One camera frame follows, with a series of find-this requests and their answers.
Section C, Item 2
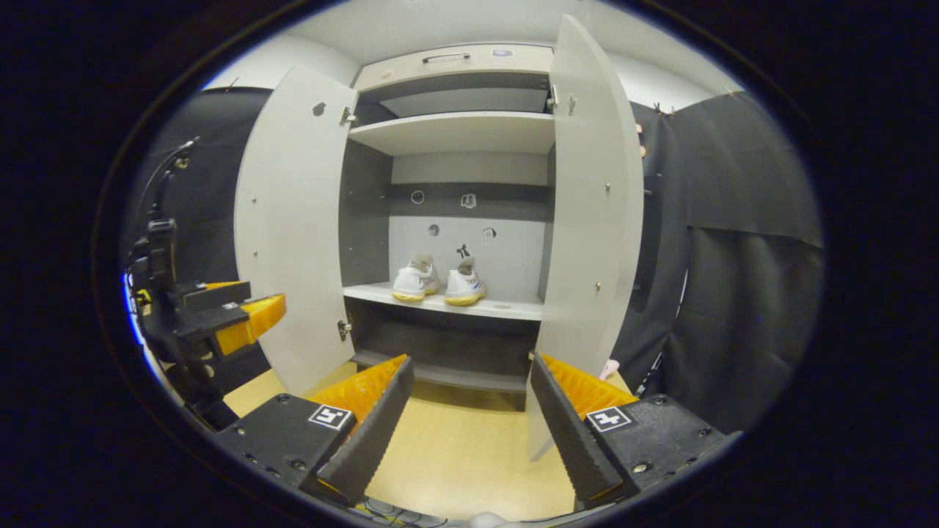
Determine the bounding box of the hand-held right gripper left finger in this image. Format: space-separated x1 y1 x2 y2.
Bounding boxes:
213 354 415 507

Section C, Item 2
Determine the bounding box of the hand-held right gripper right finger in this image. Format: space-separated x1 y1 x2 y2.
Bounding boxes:
530 352 742 510

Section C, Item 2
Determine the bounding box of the light grey cabinet door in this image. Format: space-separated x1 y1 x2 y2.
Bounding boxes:
527 13 645 461
233 65 360 397

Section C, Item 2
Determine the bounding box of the white shoe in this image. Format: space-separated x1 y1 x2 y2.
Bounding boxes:
444 257 487 307
391 254 441 303

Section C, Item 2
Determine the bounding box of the beige cabinet drawer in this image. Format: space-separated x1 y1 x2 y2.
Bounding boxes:
354 44 555 92

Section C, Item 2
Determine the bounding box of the black backdrop cloth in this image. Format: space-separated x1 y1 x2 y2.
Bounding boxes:
121 87 824 433

